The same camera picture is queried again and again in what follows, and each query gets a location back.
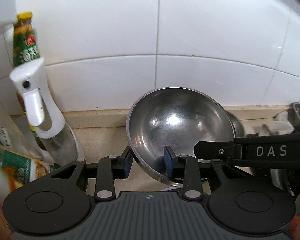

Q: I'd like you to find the white spray bottle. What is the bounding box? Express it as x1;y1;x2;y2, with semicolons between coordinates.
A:
9;57;79;167

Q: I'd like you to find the white round turntable tray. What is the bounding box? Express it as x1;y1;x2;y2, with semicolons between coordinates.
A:
13;115;85;166

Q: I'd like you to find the yellow cap green label bottle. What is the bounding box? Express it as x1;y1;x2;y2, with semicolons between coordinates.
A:
12;11;40;68

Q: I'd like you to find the grey rag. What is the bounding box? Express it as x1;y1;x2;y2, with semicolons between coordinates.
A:
258;111;294;137

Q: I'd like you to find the large steel bowl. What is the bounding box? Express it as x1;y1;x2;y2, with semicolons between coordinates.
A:
126;87;235;187

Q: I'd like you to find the seasoning packet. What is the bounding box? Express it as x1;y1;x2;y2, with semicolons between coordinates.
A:
0;150;57;191

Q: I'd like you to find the dark liquid clear bottle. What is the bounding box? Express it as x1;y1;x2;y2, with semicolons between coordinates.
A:
0;103;23;153

